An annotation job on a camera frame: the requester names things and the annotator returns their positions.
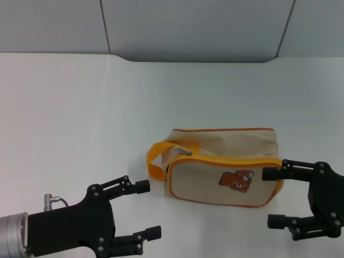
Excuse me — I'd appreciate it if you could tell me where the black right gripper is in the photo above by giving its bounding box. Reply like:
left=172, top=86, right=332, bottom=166
left=261, top=159, right=344, bottom=241

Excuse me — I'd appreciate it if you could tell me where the beige food bag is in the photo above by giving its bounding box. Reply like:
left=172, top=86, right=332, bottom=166
left=146, top=127, right=284, bottom=209

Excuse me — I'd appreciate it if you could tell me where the grey left gripper cable plug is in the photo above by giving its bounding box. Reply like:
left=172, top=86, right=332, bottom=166
left=44, top=192, right=69, bottom=209

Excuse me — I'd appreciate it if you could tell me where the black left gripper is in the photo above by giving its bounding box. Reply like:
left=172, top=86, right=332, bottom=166
left=27, top=175, right=163, bottom=258

